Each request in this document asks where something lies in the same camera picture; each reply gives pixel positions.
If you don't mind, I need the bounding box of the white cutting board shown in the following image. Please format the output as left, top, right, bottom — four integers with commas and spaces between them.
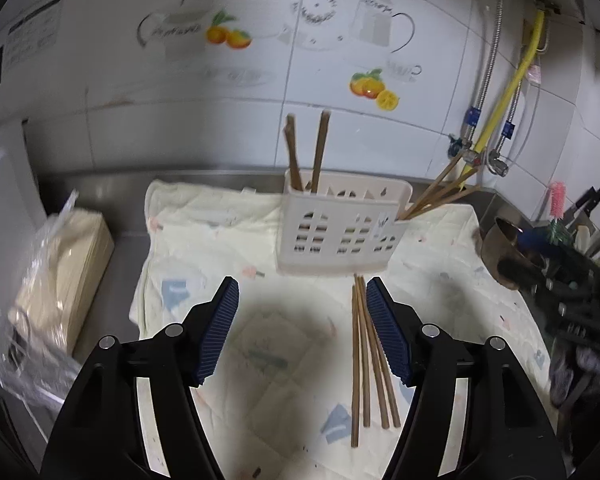
0, 120, 43, 321

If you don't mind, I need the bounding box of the black handled knife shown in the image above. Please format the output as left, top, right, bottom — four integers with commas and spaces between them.
565, 186, 600, 231

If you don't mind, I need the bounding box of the cream quilted printed mat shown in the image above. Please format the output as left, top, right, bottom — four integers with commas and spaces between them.
129, 180, 556, 480

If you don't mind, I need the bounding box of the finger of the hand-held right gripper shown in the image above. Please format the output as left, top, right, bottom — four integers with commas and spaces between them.
498, 255, 547, 286
519, 228, 556, 254

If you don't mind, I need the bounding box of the beige plastic chopstick holder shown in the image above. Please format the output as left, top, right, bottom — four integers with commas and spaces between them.
275, 170, 413, 277

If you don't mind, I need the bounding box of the metal valve with red handle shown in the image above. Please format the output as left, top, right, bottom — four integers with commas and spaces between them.
445, 135, 483, 166

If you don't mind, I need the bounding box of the pink bottle brush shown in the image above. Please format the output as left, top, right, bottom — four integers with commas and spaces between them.
547, 181, 567, 221

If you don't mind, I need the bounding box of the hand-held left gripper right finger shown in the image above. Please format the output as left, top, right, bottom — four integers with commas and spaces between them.
365, 276, 568, 480

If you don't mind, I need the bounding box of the braided metal hose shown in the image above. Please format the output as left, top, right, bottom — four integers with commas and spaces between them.
460, 0, 503, 146
495, 60, 541, 156

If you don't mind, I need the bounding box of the metal pot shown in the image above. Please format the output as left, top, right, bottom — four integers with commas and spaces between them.
481, 217, 548, 291

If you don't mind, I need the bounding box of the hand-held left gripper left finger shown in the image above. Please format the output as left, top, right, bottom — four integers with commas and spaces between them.
40, 276, 241, 480

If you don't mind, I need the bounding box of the green bristle brush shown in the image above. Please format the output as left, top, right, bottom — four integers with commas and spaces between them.
547, 220, 576, 248

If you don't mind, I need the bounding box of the beige stack in plastic bag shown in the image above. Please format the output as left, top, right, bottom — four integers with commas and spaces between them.
0, 190, 116, 411

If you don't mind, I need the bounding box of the yellow gas hose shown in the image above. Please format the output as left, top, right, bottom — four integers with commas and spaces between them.
472, 7, 546, 163

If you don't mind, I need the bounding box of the white wall label sticker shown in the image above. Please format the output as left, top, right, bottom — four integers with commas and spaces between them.
2, 0, 63, 68

